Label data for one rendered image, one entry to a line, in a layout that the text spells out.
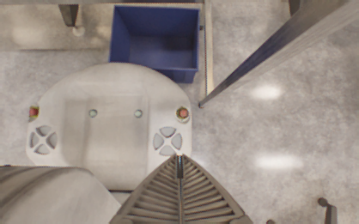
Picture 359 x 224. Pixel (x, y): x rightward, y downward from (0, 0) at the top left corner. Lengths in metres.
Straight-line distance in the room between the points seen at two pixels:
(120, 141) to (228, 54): 0.77
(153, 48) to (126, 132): 0.57
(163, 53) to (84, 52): 0.49
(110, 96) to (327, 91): 1.23
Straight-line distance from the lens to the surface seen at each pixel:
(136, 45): 0.94
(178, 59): 0.86
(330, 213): 1.19
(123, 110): 0.52
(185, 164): 0.17
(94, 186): 0.24
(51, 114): 0.57
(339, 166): 1.27
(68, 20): 1.09
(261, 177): 0.97
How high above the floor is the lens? 0.78
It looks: 85 degrees down
